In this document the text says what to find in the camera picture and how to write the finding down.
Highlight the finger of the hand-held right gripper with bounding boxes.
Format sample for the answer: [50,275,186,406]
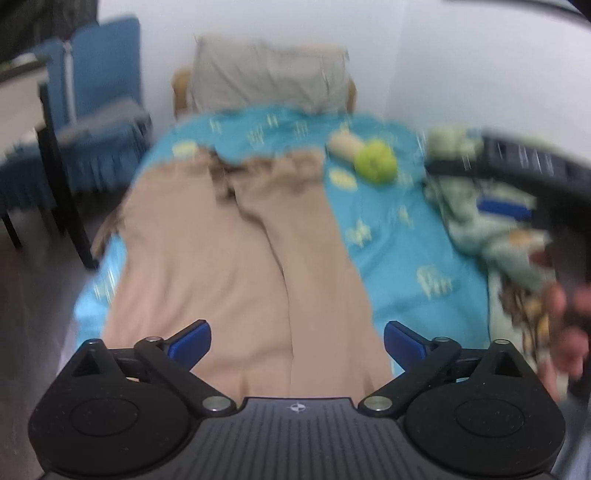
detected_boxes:
[477,195,539,223]
[424,158,485,180]

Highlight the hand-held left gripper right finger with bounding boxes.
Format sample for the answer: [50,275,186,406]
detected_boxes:
[358,320,536,418]

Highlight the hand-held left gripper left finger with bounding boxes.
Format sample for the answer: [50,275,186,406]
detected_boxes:
[60,319,237,418]

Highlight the tan pants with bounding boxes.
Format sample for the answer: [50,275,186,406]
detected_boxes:
[90,148,394,400]

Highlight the person's right hand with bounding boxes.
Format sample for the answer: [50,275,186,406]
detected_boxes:
[537,281,591,406]

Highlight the green patterned blanket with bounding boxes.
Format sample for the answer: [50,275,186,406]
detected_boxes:
[422,127,570,393]

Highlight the green plush toy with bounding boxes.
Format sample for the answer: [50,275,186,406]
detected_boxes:
[354,140,398,186]

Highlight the blue patterned bed sheet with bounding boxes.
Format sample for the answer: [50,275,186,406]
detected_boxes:
[73,104,491,376]

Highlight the beige plush toy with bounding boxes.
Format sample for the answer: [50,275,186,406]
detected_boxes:
[327,133,366,163]

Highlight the grey pillow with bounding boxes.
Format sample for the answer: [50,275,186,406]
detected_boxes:
[190,36,352,114]

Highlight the blue covered chair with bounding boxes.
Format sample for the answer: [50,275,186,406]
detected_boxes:
[0,39,70,251]
[52,17,154,197]

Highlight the black-legged table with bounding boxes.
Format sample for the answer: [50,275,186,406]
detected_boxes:
[0,53,100,271]

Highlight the dark curtain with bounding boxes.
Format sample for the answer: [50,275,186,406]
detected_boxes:
[0,0,100,65]

